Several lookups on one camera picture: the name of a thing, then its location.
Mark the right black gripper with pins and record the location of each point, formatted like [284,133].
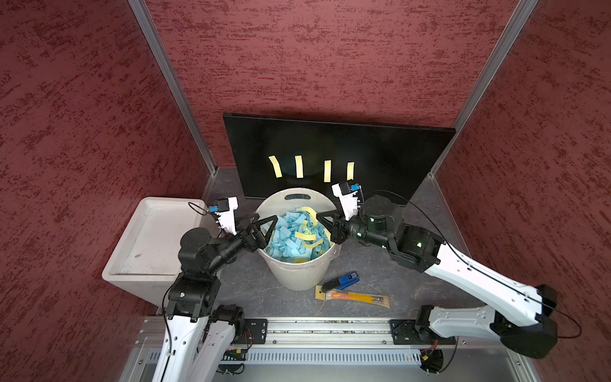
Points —
[336,227]

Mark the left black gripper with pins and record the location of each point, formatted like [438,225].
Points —
[260,240]

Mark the yellow sticky note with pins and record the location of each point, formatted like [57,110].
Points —
[327,171]
[308,217]
[350,171]
[275,166]
[299,170]

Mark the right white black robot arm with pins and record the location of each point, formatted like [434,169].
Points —
[515,314]

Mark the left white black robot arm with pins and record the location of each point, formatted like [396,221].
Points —
[197,333]

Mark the black computer monitor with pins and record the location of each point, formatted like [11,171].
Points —
[391,160]

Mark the pile of paper strips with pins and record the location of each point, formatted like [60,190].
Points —
[296,244]

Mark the white waste basket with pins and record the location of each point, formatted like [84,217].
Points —
[298,277]

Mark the blue and black stapler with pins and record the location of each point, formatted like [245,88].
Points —
[340,283]

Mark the white styrofoam box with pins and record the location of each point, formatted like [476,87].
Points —
[145,260]

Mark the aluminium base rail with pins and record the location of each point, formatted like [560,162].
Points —
[375,333]

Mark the left aluminium frame post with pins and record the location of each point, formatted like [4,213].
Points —
[154,41]

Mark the aluminium frame post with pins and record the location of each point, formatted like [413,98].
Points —
[509,35]
[154,41]

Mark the right aluminium frame post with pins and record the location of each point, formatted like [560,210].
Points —
[509,35]

